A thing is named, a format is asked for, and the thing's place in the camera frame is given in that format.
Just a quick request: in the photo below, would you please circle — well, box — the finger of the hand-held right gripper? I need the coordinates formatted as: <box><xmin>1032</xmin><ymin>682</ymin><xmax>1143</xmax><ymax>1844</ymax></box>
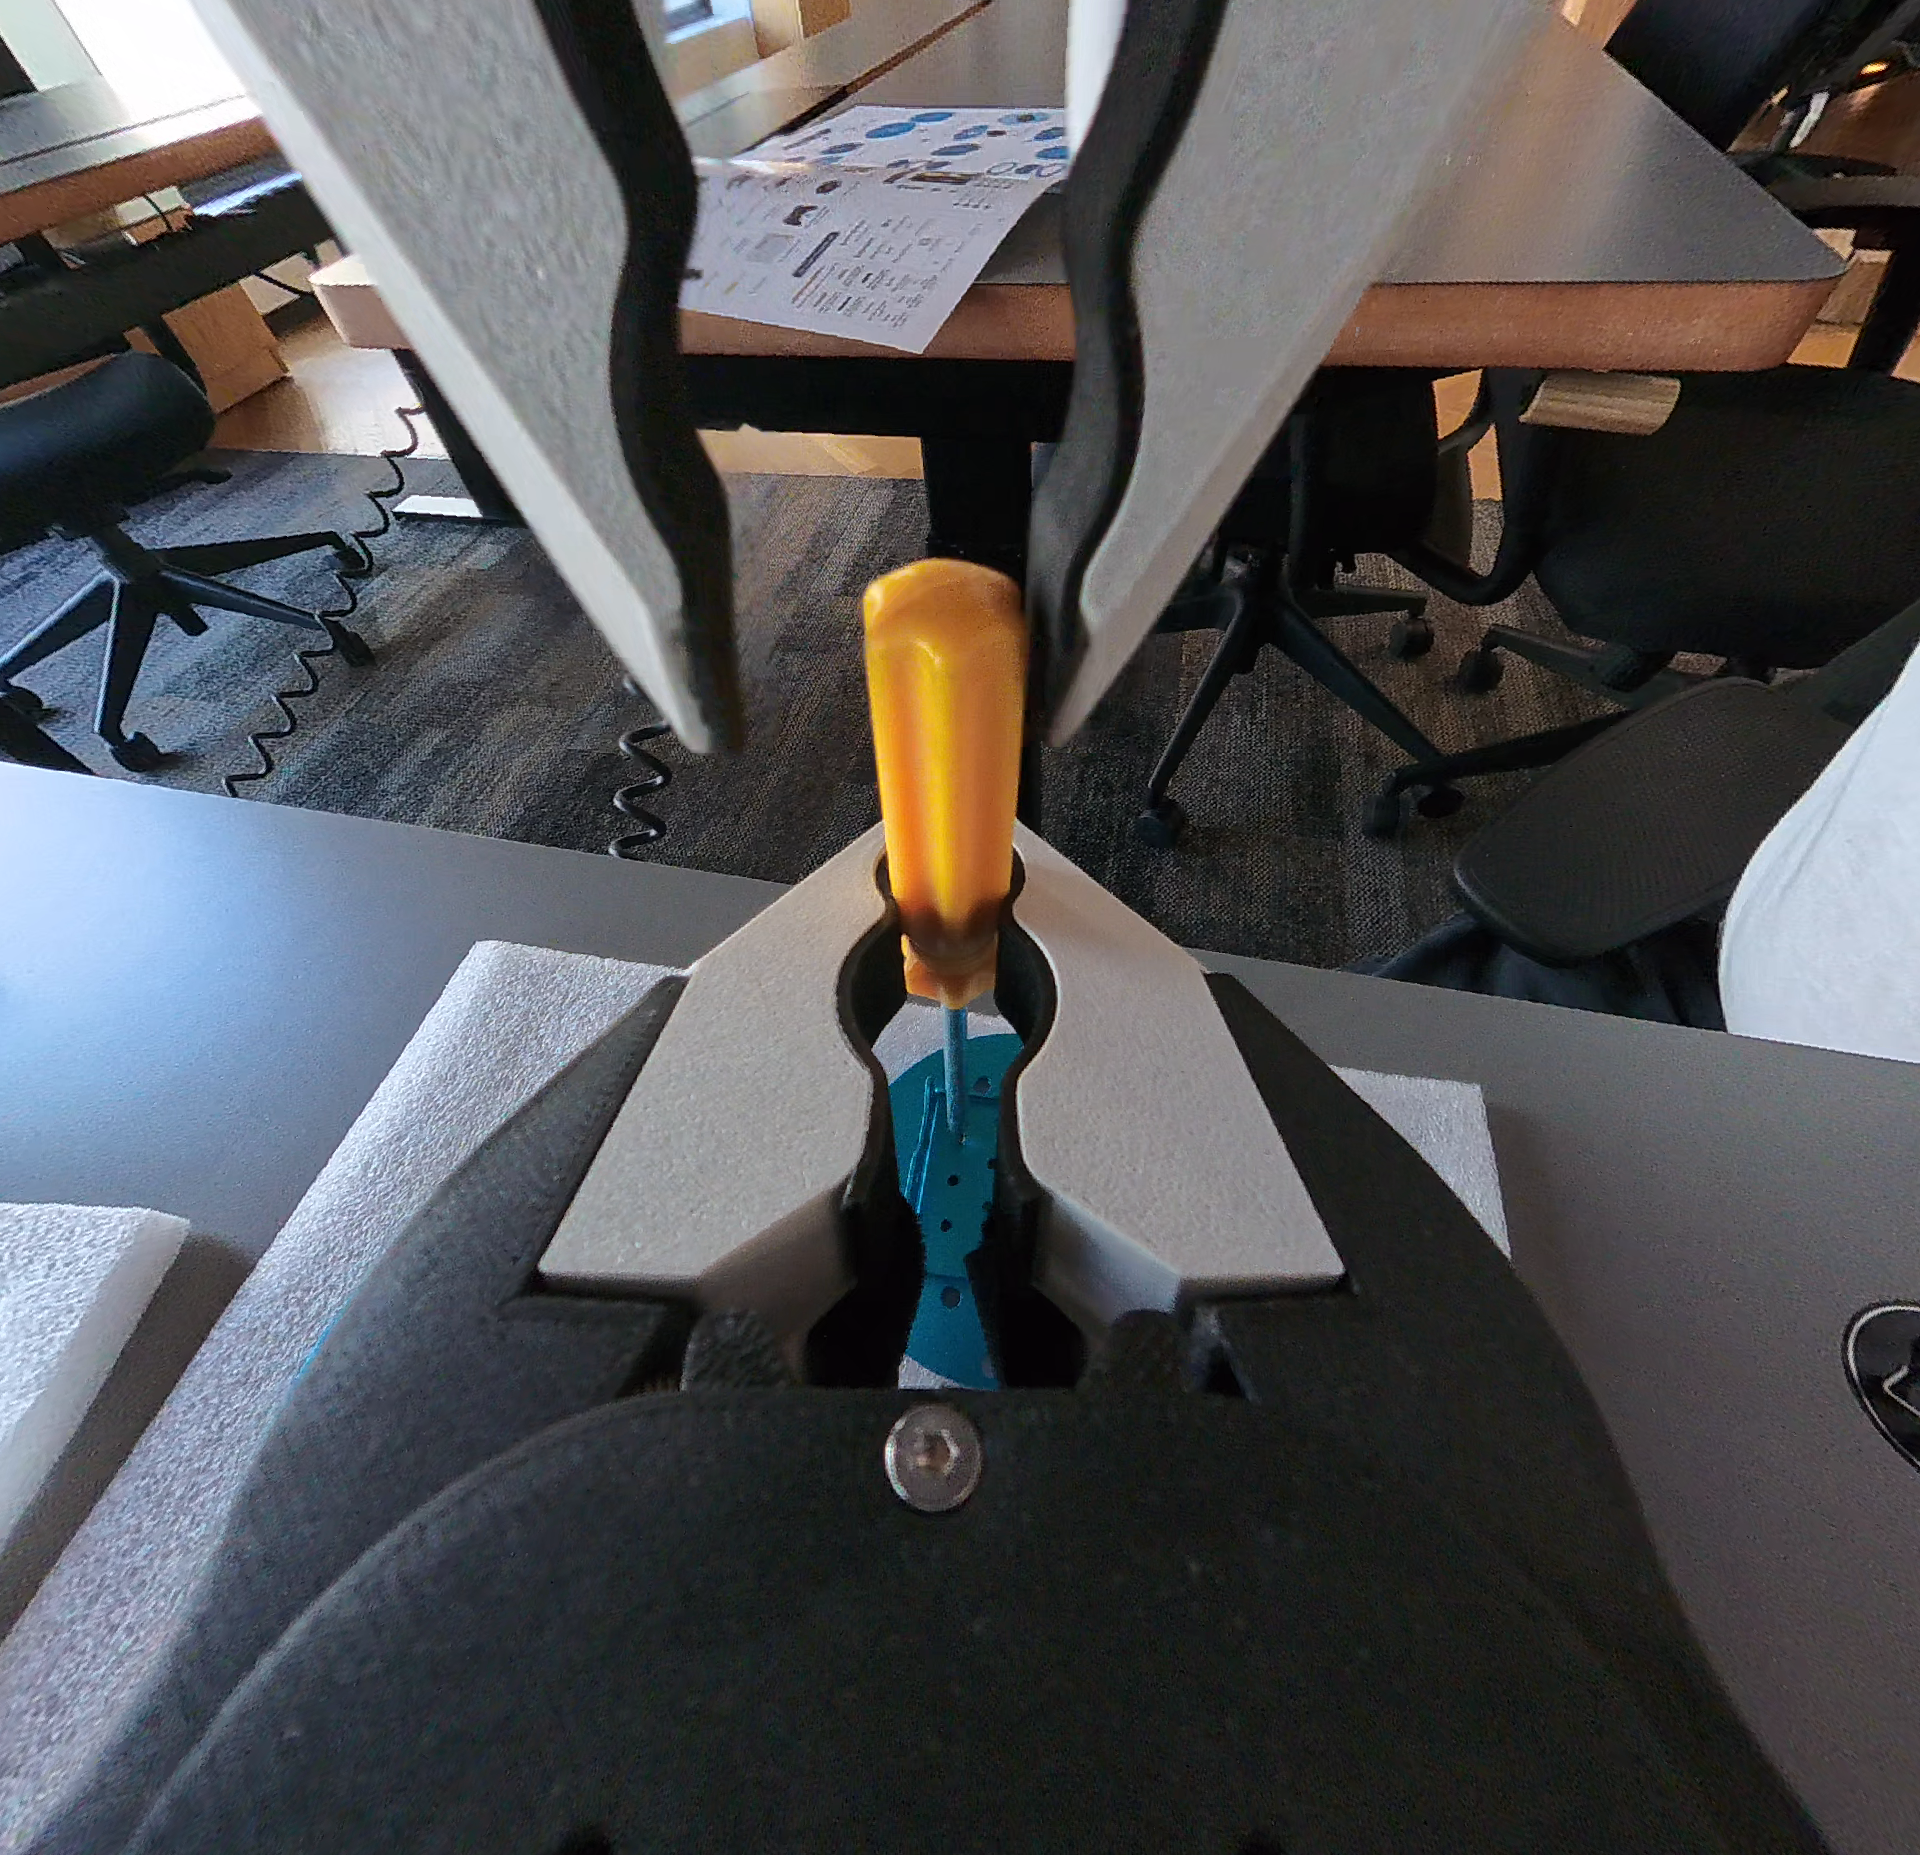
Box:
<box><xmin>1022</xmin><ymin>0</ymin><xmax>1553</xmax><ymax>750</ymax></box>
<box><xmin>150</xmin><ymin>0</ymin><xmax>746</xmax><ymax>757</ymax></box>

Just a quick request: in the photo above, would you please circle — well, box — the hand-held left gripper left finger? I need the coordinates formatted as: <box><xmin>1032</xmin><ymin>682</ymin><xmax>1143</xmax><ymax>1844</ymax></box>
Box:
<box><xmin>537</xmin><ymin>818</ymin><xmax>909</xmax><ymax>1379</ymax></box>

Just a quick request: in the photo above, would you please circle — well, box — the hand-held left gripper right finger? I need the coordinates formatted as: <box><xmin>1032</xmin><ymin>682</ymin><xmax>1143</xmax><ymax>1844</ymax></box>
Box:
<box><xmin>982</xmin><ymin>825</ymin><xmax>1350</xmax><ymax>1354</ymax></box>

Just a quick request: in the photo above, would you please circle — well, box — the blue round plate with bracket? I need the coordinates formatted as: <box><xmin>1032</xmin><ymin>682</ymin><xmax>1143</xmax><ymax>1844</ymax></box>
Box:
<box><xmin>887</xmin><ymin>1029</ymin><xmax>1036</xmax><ymax>1388</ymax></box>

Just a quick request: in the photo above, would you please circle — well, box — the yellow-handled screwdriver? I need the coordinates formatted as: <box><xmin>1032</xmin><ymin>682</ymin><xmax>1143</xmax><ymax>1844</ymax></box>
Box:
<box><xmin>859</xmin><ymin>557</ymin><xmax>1036</xmax><ymax>1136</ymax></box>

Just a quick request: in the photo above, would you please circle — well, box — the wood-edged background desk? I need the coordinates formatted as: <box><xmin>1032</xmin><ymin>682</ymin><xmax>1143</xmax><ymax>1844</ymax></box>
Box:
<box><xmin>0</xmin><ymin>92</ymin><xmax>339</xmax><ymax>387</ymax></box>
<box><xmin>308</xmin><ymin>0</ymin><xmax>1849</xmax><ymax>567</ymax></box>

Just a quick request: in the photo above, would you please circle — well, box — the grey desk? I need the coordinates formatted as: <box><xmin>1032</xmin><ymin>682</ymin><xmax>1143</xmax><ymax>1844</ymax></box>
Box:
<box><xmin>0</xmin><ymin>760</ymin><xmax>1920</xmax><ymax>1855</ymax></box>

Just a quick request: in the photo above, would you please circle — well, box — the round black desk control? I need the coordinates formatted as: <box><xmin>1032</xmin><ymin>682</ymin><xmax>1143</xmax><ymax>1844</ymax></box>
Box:
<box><xmin>1843</xmin><ymin>1295</ymin><xmax>1920</xmax><ymax>1466</ymax></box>

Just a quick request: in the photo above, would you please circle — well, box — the white foam sheet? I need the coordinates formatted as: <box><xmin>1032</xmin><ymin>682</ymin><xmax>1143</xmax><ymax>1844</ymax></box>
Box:
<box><xmin>0</xmin><ymin>941</ymin><xmax>1510</xmax><ymax>1855</ymax></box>

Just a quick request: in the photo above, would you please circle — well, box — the brown cardboard box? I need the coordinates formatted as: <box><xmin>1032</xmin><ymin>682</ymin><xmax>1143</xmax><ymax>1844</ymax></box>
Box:
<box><xmin>156</xmin><ymin>280</ymin><xmax>289</xmax><ymax>413</ymax></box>

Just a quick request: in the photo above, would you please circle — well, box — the printed paper sheet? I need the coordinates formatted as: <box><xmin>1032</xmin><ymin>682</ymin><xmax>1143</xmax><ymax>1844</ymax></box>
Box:
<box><xmin>676</xmin><ymin>104</ymin><xmax>1073</xmax><ymax>353</ymax></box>

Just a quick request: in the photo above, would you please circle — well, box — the person's white shirt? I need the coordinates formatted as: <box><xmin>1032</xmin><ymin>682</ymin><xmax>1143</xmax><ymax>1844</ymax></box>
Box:
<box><xmin>1716</xmin><ymin>700</ymin><xmax>1920</xmax><ymax>1061</ymax></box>

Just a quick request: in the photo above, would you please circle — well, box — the black coiled cable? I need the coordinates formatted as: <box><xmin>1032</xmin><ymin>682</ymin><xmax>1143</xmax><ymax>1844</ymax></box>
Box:
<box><xmin>607</xmin><ymin>722</ymin><xmax>676</xmax><ymax>858</ymax></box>
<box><xmin>225</xmin><ymin>400</ymin><xmax>429</xmax><ymax>800</ymax></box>

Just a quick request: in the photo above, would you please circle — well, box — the white foam frame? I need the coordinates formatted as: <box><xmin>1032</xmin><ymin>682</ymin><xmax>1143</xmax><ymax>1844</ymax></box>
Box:
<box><xmin>0</xmin><ymin>1202</ymin><xmax>192</xmax><ymax>1547</ymax></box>

